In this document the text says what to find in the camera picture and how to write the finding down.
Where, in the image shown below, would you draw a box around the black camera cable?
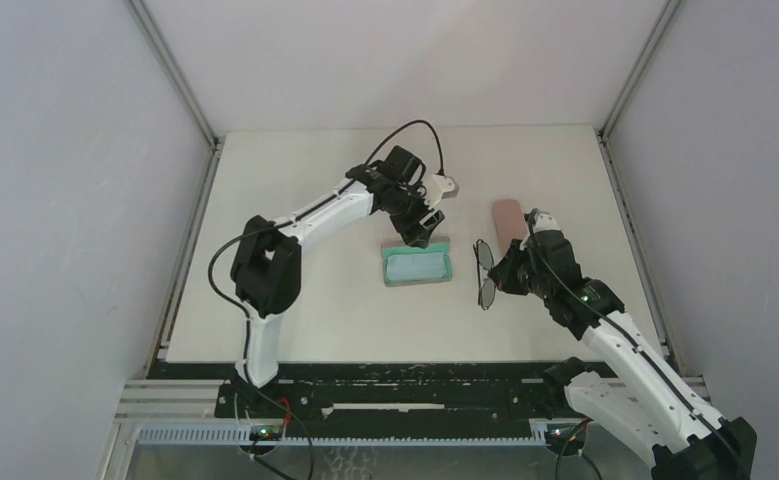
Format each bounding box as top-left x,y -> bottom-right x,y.
524,209 -> 748,480
206,119 -> 447,386

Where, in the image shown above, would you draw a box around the aluminium frame post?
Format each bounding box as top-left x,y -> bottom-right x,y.
123,0 -> 221,150
597,0 -> 685,143

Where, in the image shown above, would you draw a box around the pink glasses case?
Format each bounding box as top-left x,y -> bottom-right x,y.
491,199 -> 528,255

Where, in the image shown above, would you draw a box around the aluminium frame post left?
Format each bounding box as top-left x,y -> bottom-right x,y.
123,0 -> 221,150

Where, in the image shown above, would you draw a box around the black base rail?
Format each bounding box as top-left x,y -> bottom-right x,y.
214,362 -> 582,441

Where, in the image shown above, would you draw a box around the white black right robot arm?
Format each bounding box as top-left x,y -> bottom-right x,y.
475,230 -> 757,479

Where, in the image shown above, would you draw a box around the black left camera cable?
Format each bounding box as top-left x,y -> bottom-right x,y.
206,119 -> 447,386

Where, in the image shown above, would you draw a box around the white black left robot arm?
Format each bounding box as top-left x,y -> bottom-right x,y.
230,146 -> 459,388

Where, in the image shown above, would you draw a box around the grey marbled glasses case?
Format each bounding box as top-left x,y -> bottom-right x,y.
380,236 -> 453,287

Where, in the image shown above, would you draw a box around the black right camera cable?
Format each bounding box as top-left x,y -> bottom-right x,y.
524,209 -> 748,480

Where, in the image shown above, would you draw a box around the aluminium frame post right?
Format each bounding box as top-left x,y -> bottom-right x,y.
597,0 -> 685,143

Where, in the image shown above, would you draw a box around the black frame grey sunglasses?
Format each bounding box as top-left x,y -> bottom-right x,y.
473,239 -> 497,311

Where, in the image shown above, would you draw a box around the small light blue cloth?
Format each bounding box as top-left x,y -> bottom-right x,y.
385,252 -> 448,284

